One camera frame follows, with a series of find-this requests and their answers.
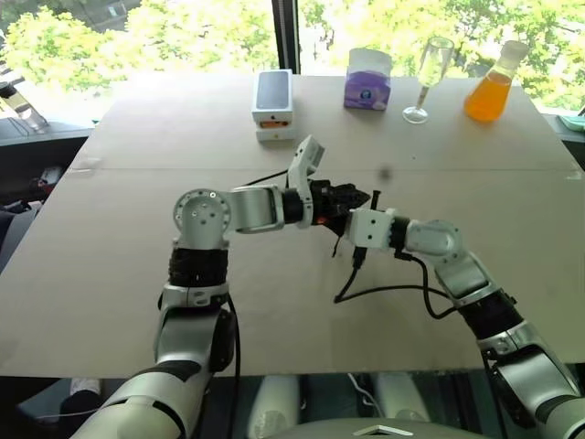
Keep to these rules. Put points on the black window post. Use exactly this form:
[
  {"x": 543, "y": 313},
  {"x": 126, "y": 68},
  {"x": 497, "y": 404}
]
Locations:
[{"x": 286, "y": 36}]

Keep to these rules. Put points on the green cloth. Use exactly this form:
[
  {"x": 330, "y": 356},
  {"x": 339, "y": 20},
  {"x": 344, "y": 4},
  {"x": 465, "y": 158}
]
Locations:
[{"x": 571, "y": 121}]

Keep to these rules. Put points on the white and orange small box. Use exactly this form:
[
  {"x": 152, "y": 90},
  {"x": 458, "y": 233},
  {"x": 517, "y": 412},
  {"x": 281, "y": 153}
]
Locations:
[{"x": 274, "y": 130}]

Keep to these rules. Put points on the clear champagne glass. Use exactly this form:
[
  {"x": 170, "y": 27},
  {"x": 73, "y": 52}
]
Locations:
[{"x": 428, "y": 68}]

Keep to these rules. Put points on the dark grey robot torso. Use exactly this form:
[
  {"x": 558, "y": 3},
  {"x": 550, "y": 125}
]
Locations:
[{"x": 388, "y": 427}]

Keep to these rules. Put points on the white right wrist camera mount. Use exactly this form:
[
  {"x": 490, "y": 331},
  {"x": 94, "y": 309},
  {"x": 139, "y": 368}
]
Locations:
[{"x": 371, "y": 228}]

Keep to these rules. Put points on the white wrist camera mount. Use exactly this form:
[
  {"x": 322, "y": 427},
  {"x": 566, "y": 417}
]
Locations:
[
  {"x": 305, "y": 171},
  {"x": 371, "y": 228}
]

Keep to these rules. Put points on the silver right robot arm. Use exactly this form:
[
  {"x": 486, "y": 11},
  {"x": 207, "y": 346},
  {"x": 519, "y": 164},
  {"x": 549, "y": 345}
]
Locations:
[{"x": 461, "y": 260}]

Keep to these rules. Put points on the white phone box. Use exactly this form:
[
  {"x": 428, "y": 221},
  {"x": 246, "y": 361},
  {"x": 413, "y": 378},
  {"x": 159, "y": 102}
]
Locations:
[{"x": 273, "y": 97}]

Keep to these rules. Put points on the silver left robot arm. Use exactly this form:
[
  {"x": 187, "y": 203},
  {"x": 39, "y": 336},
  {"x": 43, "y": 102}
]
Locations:
[{"x": 249, "y": 208}]

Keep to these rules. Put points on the flask with orange liquid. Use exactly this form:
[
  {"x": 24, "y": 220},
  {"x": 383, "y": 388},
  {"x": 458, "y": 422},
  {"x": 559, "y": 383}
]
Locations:
[{"x": 489, "y": 98}]

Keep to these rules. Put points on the white rounded robot leg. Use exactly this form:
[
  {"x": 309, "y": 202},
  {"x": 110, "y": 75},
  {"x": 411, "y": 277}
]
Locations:
[
  {"x": 274, "y": 404},
  {"x": 400, "y": 397}
]

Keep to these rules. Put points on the purple tissue box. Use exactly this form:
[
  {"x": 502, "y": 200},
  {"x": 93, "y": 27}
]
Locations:
[{"x": 368, "y": 87}]

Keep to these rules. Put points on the short black upright pin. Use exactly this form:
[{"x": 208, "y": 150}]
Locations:
[{"x": 375, "y": 200}]

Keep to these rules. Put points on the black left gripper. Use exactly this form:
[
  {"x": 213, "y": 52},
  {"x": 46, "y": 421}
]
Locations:
[{"x": 325, "y": 197}]

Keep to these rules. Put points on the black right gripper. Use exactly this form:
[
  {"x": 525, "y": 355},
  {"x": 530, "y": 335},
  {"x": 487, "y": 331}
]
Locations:
[{"x": 342, "y": 225}]

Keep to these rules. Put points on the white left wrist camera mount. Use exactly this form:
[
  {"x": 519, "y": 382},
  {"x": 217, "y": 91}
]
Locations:
[{"x": 305, "y": 171}]

